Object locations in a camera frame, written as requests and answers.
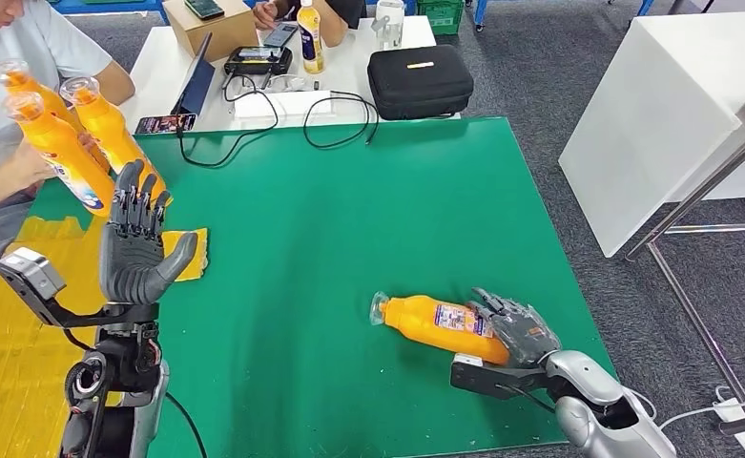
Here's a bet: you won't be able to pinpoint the person's right hand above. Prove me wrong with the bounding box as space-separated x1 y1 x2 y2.
252 1 280 31
8 139 57 191

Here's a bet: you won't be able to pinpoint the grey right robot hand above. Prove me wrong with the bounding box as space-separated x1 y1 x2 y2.
468 287 563 369

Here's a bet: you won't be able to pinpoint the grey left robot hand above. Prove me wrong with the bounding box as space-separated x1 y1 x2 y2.
98 158 199 306

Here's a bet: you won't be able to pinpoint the orange detergent bottle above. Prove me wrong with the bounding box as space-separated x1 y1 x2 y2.
60 76 168 202
369 291 512 368
0 59 111 173
3 91 117 219

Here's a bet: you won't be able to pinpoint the grey smartphone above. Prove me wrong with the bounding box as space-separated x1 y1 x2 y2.
262 22 300 49

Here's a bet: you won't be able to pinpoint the smartphone with colourful screen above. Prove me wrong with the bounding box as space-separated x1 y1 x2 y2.
134 114 197 135

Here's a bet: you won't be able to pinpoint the yellow drink bottle blue label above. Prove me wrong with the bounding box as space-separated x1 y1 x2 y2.
297 0 326 75

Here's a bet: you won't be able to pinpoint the black handheld screen controller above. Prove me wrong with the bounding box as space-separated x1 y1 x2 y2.
223 46 294 75

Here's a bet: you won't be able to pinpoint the brown cardboard box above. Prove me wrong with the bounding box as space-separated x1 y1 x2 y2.
161 0 259 63

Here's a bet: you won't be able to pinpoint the black smartphone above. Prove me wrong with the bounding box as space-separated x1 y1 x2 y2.
183 0 226 21

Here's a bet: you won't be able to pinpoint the clear safety glasses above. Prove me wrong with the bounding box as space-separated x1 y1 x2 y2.
226 73 310 94

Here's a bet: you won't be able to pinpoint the person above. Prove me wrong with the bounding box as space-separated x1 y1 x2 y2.
252 0 368 49
0 0 137 311

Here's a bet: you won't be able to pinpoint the white flat box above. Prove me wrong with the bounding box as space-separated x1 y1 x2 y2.
233 90 334 121

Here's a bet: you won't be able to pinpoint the dark blue tablet case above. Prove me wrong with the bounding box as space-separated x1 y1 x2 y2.
171 32 217 118

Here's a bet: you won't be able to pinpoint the white table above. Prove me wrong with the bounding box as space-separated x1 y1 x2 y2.
118 15 462 135
558 10 745 260

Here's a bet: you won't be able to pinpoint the clear water jug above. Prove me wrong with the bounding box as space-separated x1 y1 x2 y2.
371 0 406 52

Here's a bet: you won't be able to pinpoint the yellow plastic sheet stack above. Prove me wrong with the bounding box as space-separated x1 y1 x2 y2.
0 215 210 458

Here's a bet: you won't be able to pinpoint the black zip carrying case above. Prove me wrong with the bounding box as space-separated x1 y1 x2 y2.
366 44 475 121

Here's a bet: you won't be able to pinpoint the green plastic crate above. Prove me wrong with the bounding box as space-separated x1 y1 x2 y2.
417 0 466 36

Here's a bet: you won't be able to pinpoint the white cable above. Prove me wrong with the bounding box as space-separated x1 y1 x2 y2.
628 386 659 424
656 390 745 434

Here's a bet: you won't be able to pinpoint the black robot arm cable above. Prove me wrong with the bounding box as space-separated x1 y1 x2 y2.
165 391 209 458

